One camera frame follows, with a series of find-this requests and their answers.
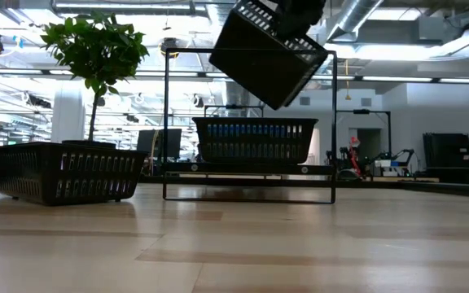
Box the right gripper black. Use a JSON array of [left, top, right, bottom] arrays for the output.
[[274, 0, 327, 41]]

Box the black slotted plastic basket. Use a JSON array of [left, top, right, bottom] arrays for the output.
[[191, 116, 319, 165], [0, 141, 149, 207], [208, 0, 329, 112]]

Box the black metal shelf rack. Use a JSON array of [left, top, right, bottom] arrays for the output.
[[162, 47, 339, 205]]

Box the red white background object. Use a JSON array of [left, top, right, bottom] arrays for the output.
[[348, 136, 362, 172]]

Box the background robot station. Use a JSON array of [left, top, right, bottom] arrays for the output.
[[326, 136, 417, 181]]

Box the black computer monitor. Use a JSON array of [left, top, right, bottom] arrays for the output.
[[136, 128, 183, 160]]

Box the black background equipment rack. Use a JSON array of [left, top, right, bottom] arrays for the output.
[[423, 132, 469, 184]]

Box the green leafy indoor tree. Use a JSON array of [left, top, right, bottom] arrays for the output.
[[41, 11, 150, 142]]

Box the white building pillar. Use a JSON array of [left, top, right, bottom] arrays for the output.
[[50, 80, 86, 144]]

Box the silver spiral ceiling duct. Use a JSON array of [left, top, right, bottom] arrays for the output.
[[323, 0, 385, 78]]

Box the yellow hanging cord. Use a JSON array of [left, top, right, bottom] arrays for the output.
[[343, 59, 353, 102]]

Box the black background frame stand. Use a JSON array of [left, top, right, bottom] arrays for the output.
[[334, 108, 392, 164], [204, 104, 265, 120]]

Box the ceiling light rail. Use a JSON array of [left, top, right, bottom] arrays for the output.
[[0, 67, 469, 85]]

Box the black table border rail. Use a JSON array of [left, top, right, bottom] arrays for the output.
[[138, 173, 469, 200]]

